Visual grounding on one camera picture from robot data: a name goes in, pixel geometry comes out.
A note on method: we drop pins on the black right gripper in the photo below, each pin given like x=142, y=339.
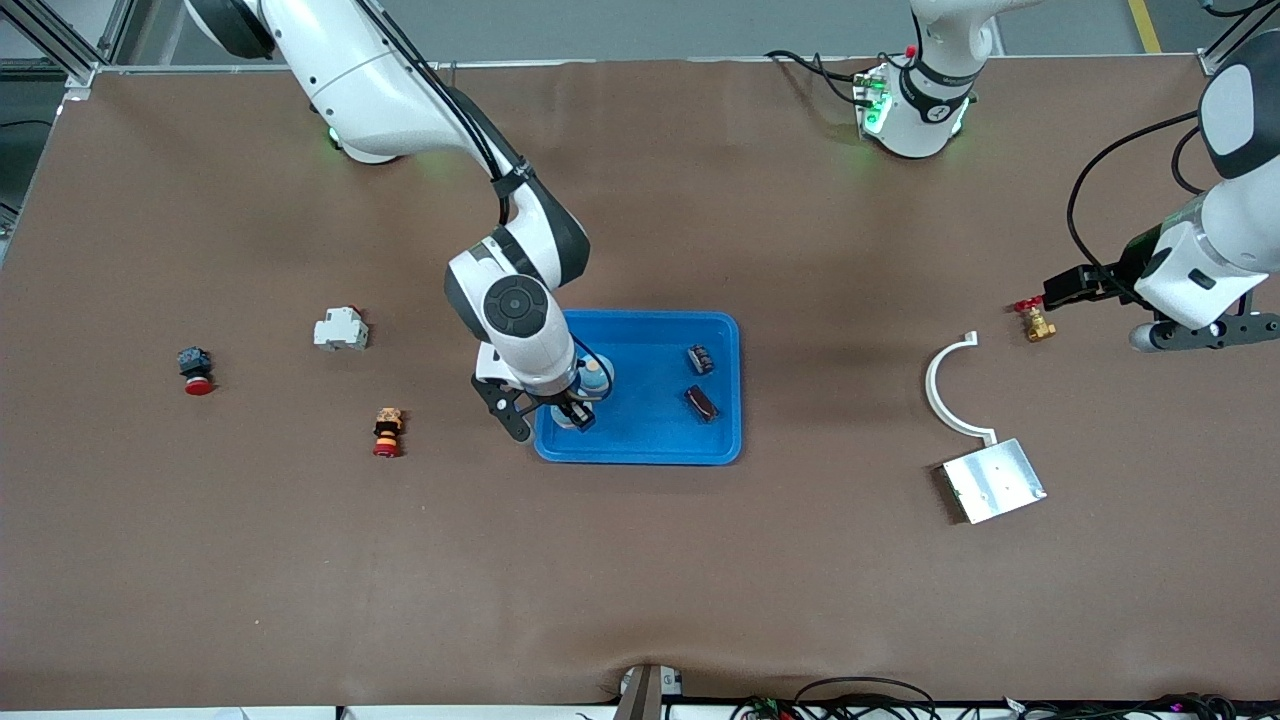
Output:
x=573, y=408

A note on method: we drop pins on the white curved plastic bracket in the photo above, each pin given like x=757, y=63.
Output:
x=930, y=388

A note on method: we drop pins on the grey camera stand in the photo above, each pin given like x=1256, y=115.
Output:
x=645, y=695

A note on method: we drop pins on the brown electrolytic capacitor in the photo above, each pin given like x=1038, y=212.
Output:
x=702, y=403

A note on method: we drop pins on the black electrolytic capacitor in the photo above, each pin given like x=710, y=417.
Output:
x=700, y=359

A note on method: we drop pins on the silver metal plate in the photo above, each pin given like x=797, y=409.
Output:
x=995, y=482

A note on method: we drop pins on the aluminium frame post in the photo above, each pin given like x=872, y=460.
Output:
x=1213, y=63
x=118, y=30

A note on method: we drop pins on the blue plastic tray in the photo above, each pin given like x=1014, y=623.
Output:
x=650, y=430

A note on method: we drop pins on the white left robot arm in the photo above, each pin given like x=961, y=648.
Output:
x=1200, y=270

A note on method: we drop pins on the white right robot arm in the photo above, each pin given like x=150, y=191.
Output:
x=350, y=70

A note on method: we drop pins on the white circuit breaker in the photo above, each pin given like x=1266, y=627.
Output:
x=338, y=332

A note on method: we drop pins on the blue dome call bell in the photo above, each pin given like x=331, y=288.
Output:
x=598, y=378
x=562, y=421

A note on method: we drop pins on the orange striped emergency stop button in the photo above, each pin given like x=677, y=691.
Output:
x=387, y=430

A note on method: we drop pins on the red mushroom push button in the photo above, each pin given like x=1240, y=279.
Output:
x=195, y=362

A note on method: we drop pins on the brown table mat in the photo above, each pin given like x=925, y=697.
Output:
x=640, y=580

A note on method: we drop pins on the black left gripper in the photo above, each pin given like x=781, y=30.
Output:
x=1103, y=280

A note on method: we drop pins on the aluminium frame bar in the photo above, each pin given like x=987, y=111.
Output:
x=60, y=45

